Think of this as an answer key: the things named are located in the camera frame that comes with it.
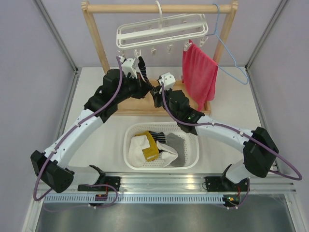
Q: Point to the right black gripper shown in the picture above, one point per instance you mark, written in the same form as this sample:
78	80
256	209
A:
157	94

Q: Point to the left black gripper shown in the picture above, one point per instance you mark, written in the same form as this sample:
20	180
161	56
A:
142	89

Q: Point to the black white-striped sock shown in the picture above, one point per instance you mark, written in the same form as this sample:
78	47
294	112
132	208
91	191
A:
144	82
158	136

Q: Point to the grey striped-cuff sock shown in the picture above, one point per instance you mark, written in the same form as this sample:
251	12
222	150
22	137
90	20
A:
177	143

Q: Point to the yellow bear sock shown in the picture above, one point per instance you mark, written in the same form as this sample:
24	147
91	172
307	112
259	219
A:
151	152

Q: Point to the white plastic clip hanger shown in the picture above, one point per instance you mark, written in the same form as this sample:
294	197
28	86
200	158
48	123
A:
162	30

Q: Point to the white sock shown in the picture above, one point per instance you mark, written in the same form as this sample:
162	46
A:
168	154
135	154

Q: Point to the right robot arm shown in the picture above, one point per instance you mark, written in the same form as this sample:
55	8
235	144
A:
256	145

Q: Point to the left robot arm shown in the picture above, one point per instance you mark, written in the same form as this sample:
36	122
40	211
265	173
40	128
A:
50	166

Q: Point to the pink towel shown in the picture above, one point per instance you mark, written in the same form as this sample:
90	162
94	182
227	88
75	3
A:
199	74

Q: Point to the white perforated plastic basket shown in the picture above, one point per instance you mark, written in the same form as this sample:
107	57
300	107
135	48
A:
191	147

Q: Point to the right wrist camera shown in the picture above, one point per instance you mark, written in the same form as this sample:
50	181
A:
167	80

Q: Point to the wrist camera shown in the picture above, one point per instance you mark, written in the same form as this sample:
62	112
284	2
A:
129	66
167	80

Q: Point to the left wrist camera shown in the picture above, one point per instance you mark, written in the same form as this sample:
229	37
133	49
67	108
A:
129	66

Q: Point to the blue wire hanger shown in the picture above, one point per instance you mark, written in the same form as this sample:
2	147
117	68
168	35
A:
222	38

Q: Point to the aluminium mounting rail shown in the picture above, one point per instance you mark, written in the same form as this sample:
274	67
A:
150	182

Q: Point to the left aluminium frame post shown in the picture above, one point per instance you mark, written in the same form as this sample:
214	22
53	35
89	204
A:
49	22

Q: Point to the aluminium frame post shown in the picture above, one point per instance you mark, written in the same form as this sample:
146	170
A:
49	22
267	31

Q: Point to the white slotted cable duct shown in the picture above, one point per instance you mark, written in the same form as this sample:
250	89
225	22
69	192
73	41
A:
136	198

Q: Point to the right aluminium frame post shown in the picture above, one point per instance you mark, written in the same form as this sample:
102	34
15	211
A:
267	31

